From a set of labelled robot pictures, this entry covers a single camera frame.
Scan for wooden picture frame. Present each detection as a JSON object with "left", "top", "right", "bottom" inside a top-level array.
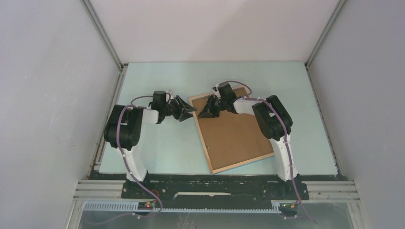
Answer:
[{"left": 188, "top": 84, "right": 275, "bottom": 175}]

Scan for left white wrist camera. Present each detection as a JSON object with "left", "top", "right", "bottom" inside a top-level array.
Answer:
[{"left": 166, "top": 89, "right": 173, "bottom": 103}]

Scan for small circuit board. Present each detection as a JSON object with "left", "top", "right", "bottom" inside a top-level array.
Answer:
[
  {"left": 279, "top": 204, "right": 299, "bottom": 219},
  {"left": 138, "top": 201, "right": 155, "bottom": 210}
]

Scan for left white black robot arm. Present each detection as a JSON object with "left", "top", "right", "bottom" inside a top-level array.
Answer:
[{"left": 103, "top": 91, "right": 197, "bottom": 199}]

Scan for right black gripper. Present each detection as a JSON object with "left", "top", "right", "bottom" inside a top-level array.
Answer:
[{"left": 197, "top": 95, "right": 226, "bottom": 119}]

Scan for left small circuit board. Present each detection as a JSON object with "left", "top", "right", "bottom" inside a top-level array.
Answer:
[{"left": 138, "top": 201, "right": 155, "bottom": 210}]

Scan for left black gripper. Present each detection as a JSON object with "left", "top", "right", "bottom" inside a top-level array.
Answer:
[{"left": 162, "top": 96, "right": 196, "bottom": 122}]

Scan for aluminium rail frame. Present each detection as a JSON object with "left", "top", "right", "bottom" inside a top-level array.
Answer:
[{"left": 73, "top": 180, "right": 360, "bottom": 203}]

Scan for right small circuit board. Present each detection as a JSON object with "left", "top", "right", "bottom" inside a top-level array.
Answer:
[{"left": 279, "top": 204, "right": 299, "bottom": 219}]

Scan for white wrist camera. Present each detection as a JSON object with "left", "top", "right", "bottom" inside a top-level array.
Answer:
[
  {"left": 166, "top": 89, "right": 173, "bottom": 103},
  {"left": 213, "top": 84, "right": 221, "bottom": 99}
]

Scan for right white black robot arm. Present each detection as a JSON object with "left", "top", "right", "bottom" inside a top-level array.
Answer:
[{"left": 198, "top": 81, "right": 298, "bottom": 199}]

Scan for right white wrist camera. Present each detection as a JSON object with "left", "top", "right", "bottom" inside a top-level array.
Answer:
[{"left": 213, "top": 84, "right": 221, "bottom": 99}]

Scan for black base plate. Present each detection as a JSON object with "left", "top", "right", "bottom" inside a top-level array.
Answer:
[{"left": 121, "top": 174, "right": 309, "bottom": 210}]

